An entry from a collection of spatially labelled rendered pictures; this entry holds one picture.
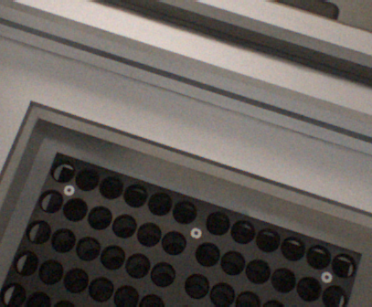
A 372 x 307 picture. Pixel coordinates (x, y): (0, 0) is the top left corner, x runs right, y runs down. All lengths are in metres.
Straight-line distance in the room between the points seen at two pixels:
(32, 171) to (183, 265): 0.13
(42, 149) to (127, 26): 0.17
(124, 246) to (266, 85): 0.13
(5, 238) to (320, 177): 0.21
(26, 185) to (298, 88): 0.21
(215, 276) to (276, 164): 0.07
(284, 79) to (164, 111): 0.07
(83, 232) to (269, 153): 0.11
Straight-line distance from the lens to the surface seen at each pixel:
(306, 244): 0.47
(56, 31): 0.42
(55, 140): 0.55
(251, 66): 0.40
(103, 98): 0.44
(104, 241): 0.46
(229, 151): 0.43
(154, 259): 0.46
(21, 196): 0.54
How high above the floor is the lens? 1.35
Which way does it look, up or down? 73 degrees down
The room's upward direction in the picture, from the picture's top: 3 degrees clockwise
